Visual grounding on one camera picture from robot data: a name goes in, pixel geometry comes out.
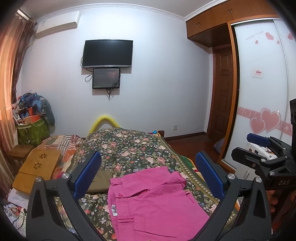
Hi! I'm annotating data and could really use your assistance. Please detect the pink pants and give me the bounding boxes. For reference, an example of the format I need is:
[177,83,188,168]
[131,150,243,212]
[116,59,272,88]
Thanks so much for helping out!
[108,166,209,240]

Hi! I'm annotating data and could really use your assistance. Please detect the striped curtain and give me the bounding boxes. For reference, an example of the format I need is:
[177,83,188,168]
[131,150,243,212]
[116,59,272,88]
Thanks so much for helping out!
[1,14,36,192]

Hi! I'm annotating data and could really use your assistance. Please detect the pile of clothes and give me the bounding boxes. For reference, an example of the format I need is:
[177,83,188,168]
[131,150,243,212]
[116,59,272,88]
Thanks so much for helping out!
[13,92,55,126]

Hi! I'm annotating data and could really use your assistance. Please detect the green storage bag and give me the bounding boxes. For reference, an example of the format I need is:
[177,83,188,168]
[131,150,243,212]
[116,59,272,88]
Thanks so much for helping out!
[16,118,50,147]

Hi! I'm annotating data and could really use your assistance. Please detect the white air conditioner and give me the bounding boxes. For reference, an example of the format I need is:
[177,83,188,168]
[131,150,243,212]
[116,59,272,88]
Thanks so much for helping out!
[36,11,81,39]

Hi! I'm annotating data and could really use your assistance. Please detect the wall mounted black television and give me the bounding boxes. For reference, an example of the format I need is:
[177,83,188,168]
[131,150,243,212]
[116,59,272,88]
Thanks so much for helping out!
[82,39,133,68]

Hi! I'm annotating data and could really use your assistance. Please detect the olive green folded pants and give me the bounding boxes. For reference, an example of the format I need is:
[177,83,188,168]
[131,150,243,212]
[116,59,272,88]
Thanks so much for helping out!
[87,169,112,193]

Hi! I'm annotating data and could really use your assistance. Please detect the wooden upper cabinets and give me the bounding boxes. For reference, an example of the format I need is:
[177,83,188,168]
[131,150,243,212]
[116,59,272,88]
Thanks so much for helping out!
[186,0,277,48]

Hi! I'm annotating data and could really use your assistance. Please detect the yellow foam bed rail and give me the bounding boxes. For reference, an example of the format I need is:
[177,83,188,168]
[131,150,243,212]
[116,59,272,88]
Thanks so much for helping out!
[89,115,120,133]

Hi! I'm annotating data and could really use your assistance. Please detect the wooden door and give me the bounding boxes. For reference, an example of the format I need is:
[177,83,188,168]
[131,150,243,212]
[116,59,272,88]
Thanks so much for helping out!
[207,45,233,142]

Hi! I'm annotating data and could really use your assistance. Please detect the floral bedspread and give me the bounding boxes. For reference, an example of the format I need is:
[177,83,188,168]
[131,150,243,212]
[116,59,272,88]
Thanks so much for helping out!
[53,128,219,240]

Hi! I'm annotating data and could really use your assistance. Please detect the wooden lap tray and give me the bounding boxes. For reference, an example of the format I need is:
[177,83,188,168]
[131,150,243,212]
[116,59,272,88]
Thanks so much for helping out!
[12,148,61,194]

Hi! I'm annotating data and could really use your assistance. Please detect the white device box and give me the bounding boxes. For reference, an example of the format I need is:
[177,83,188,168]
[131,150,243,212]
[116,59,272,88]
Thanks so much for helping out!
[246,143,277,160]

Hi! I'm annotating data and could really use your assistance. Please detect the small black wall monitor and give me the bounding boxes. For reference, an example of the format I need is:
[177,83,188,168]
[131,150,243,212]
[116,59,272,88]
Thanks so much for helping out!
[92,68,121,89]

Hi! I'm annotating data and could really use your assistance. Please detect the wooden stool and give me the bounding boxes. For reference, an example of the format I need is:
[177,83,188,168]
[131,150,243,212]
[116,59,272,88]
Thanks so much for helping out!
[8,145,34,163]

